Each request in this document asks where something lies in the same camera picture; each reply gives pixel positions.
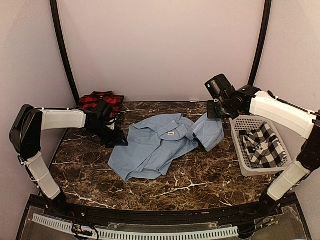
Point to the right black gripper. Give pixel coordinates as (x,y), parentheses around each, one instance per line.
(211,112)

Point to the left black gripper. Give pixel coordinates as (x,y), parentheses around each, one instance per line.
(116,139)

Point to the light blue long sleeve shirt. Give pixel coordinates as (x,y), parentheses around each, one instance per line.
(154,143)

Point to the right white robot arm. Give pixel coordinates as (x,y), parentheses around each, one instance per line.
(251,100)

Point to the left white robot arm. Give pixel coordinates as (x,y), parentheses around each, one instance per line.
(25,136)

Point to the red black plaid shirt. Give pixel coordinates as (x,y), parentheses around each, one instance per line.
(90,102)

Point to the grey plastic laundry basket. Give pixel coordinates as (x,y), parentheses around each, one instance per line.
(249,123)

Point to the black white checkered shirt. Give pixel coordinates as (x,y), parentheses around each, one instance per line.
(263,148)

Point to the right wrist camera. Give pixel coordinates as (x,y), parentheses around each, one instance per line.
(216,85)

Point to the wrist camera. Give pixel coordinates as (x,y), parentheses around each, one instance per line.
(104,110)
(216,85)

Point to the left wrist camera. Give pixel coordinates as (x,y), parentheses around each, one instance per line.
(104,110)

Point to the black front rail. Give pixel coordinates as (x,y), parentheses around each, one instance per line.
(241,214)

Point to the right black frame post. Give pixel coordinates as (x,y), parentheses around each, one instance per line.
(261,42)

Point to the black frame post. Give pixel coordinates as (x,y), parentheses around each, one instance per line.
(261,42)
(63,50)

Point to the white slotted cable duct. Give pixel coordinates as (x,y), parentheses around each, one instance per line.
(106,234)

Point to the left black frame post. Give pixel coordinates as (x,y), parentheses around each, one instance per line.
(63,50)

